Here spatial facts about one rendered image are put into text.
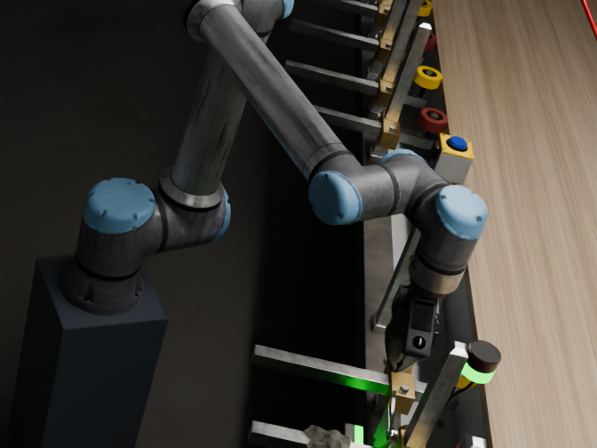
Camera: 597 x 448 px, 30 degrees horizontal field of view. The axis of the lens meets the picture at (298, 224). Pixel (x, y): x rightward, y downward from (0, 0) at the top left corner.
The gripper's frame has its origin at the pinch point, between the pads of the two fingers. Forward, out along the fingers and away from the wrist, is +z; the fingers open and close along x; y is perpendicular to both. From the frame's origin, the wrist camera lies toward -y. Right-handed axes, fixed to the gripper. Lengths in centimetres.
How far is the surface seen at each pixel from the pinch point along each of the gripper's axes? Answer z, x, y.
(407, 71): 1, -7, 120
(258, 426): 14.8, 21.5, -6.7
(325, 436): 13.5, 9.3, -6.8
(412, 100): 19, -16, 141
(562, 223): 11, -50, 80
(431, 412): 3.9, -7.7, -4.8
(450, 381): -4.2, -8.6, -4.7
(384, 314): 25, -7, 46
